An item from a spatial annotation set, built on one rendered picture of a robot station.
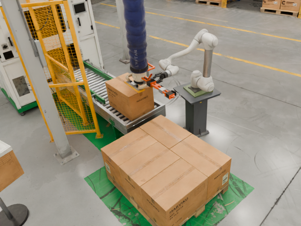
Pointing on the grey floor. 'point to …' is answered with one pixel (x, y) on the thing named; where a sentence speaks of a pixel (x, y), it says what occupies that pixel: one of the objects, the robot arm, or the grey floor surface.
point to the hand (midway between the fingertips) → (153, 80)
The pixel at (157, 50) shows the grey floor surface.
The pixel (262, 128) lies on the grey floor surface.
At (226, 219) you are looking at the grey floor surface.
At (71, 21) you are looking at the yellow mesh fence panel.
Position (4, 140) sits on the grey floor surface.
